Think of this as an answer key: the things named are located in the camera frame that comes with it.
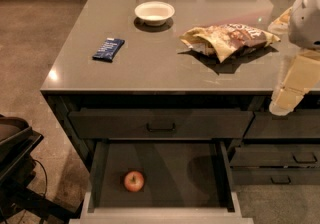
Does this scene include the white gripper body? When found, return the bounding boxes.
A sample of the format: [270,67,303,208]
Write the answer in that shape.
[288,0,320,50]

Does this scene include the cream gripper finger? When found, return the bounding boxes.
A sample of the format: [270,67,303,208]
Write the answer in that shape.
[268,8,292,34]
[269,49,320,116]

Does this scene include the red apple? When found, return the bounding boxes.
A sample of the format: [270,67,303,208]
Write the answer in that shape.
[124,171,145,192]

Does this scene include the top right drawer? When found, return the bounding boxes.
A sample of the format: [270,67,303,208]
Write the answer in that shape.
[245,109,320,139]

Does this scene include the middle right drawer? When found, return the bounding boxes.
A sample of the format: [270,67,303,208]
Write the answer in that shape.
[230,144,320,167]

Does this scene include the bottom right drawer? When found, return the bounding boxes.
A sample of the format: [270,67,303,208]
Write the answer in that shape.
[232,168,320,185]

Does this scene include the open middle drawer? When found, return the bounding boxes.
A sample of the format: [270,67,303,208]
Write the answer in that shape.
[69,141,254,224]

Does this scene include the top left drawer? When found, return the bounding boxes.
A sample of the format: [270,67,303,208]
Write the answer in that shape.
[68,108,253,139]

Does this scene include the crumpled chip bag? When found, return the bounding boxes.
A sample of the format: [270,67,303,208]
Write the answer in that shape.
[180,23,280,63]

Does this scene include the white bowl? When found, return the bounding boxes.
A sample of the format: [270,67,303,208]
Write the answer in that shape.
[135,1,175,26]

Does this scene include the blue snack bar wrapper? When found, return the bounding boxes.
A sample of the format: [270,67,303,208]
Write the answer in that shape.
[92,38,125,62]

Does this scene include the black cable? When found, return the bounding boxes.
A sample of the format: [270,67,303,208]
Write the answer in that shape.
[31,158,49,199]

